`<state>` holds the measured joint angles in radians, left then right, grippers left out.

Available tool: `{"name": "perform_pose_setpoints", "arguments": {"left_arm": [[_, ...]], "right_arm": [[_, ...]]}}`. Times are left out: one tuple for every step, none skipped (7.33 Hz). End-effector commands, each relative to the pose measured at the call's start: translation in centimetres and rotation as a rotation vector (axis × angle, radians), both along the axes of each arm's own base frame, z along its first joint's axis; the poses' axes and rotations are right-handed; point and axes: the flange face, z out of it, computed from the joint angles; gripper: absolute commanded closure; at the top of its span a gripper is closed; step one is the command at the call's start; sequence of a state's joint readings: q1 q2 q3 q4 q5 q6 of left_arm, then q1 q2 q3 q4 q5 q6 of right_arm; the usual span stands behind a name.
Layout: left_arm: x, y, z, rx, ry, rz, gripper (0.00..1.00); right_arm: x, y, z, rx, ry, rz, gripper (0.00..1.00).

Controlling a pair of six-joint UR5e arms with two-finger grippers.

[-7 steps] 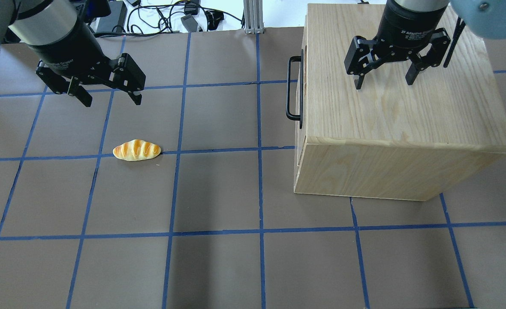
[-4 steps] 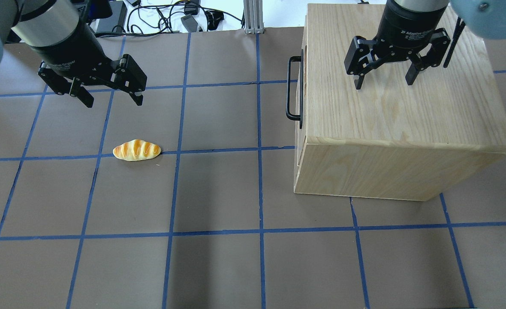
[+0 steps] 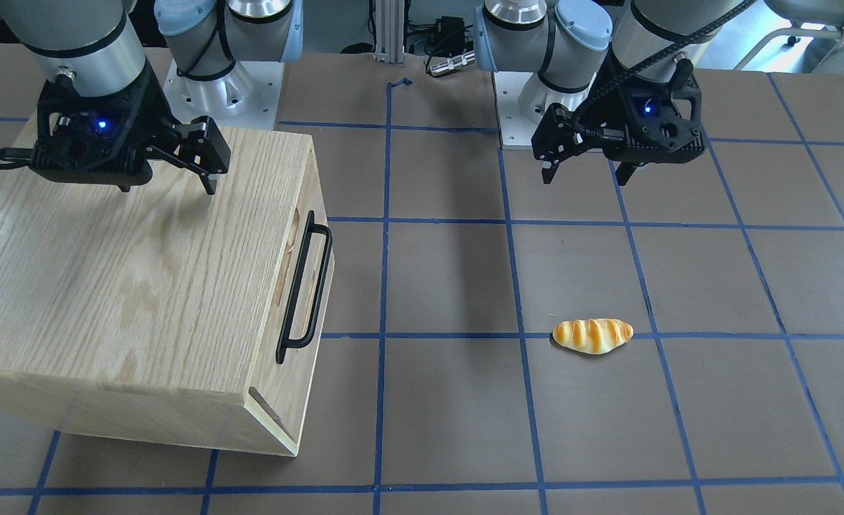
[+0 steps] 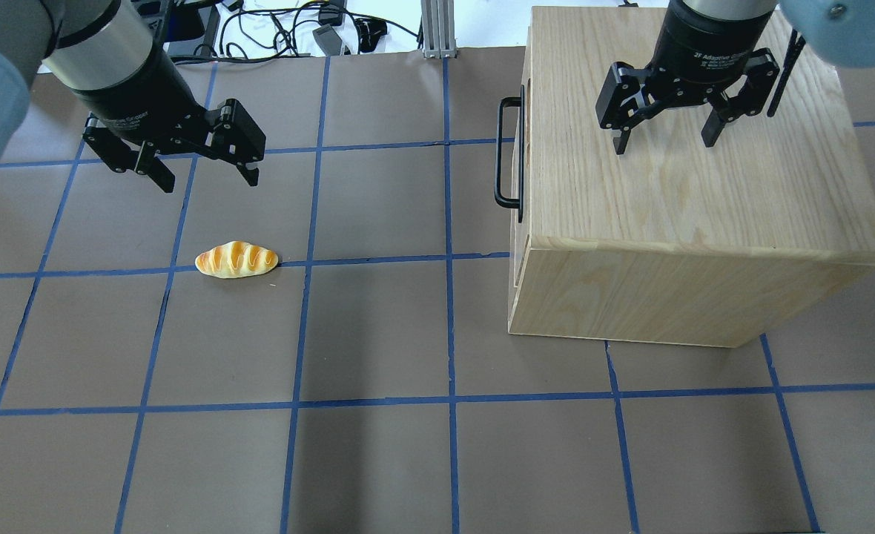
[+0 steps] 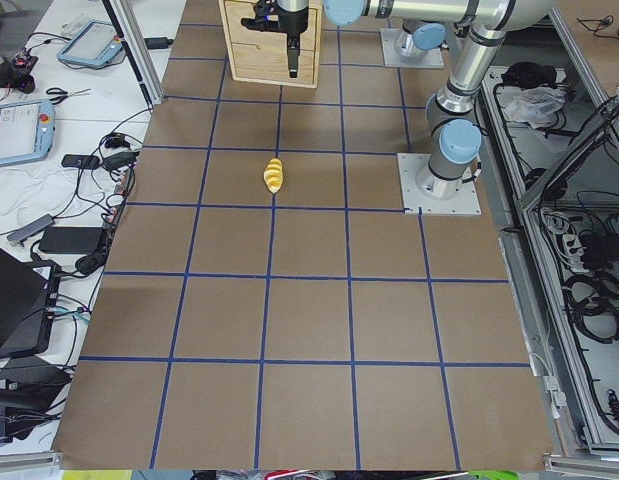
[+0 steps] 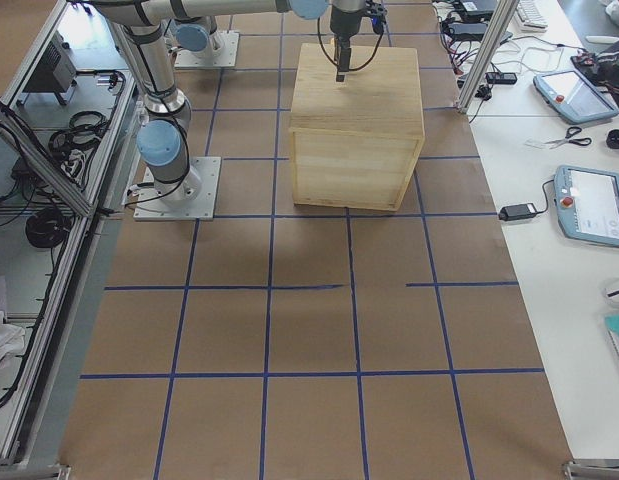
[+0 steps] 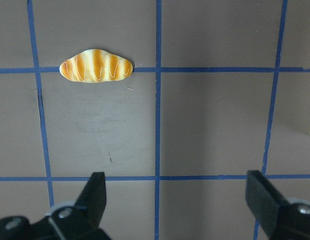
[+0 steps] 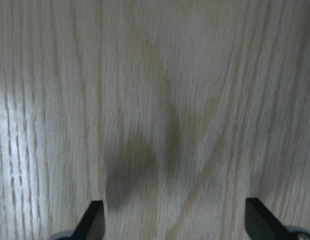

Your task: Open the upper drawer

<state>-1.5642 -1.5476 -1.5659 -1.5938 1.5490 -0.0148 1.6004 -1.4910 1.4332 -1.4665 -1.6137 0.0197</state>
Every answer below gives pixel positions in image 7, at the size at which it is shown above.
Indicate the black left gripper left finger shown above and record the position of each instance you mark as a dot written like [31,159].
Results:
[80,220]

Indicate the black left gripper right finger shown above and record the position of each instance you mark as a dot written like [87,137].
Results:
[281,218]

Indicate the toy croissant bread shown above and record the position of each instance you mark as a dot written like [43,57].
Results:
[95,66]

